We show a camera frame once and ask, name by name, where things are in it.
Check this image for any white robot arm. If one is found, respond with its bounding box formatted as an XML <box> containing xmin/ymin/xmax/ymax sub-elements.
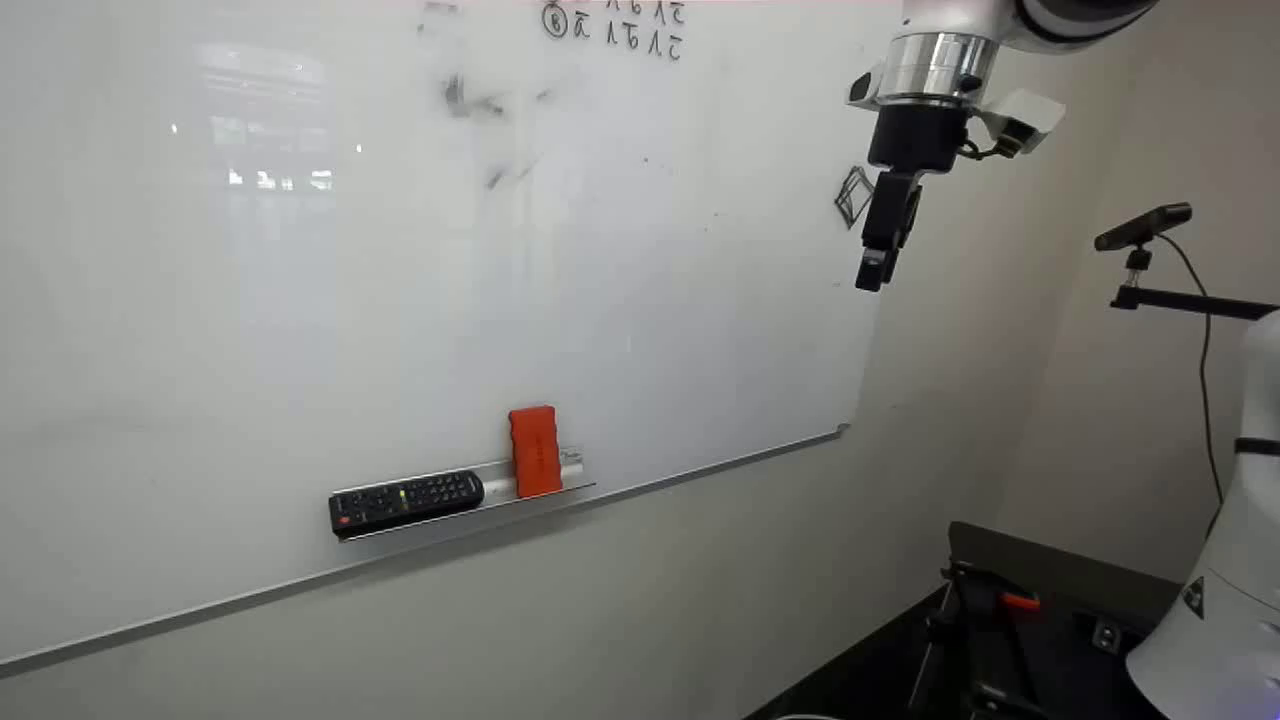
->
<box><xmin>857</xmin><ymin>0</ymin><xmax>1280</xmax><ymax>720</ymax></box>

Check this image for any large white wall whiteboard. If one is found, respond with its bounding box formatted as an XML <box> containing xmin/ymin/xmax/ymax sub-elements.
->
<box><xmin>0</xmin><ymin>0</ymin><xmax>899</xmax><ymax>664</ymax></box>

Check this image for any orange whiteboard eraser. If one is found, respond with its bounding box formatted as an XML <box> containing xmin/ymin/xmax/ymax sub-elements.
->
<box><xmin>507</xmin><ymin>403</ymin><xmax>561</xmax><ymax>500</ymax></box>

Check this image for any black tripod with red knob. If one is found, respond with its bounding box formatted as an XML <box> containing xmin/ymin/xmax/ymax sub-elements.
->
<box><xmin>904</xmin><ymin>559</ymin><xmax>1048</xmax><ymax>720</ymax></box>

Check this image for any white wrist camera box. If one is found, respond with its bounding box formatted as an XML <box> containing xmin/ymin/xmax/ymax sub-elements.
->
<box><xmin>981</xmin><ymin>91</ymin><xmax>1063</xmax><ymax>154</ymax></box>

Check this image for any dark grey table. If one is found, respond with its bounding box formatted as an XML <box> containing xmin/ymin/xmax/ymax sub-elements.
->
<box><xmin>749</xmin><ymin>518</ymin><xmax>1177</xmax><ymax>720</ymax></box>

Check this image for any black remote control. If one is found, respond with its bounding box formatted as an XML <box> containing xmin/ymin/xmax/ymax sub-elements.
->
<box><xmin>328</xmin><ymin>472</ymin><xmax>485</xmax><ymax>540</ymax></box>

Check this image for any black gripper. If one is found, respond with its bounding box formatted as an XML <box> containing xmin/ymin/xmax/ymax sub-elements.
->
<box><xmin>857</xmin><ymin>103</ymin><xmax>968</xmax><ymax>292</ymax></box>

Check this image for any black camera on stand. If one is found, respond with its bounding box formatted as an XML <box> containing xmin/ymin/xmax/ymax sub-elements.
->
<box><xmin>1094</xmin><ymin>198</ymin><xmax>1194</xmax><ymax>251</ymax></box>

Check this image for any black camera cable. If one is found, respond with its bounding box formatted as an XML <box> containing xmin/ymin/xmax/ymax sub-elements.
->
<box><xmin>1160</xmin><ymin>231</ymin><xmax>1232</xmax><ymax>512</ymax></box>

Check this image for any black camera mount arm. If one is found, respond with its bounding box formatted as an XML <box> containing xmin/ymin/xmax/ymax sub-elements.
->
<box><xmin>1113</xmin><ymin>243</ymin><xmax>1278</xmax><ymax>319</ymax></box>

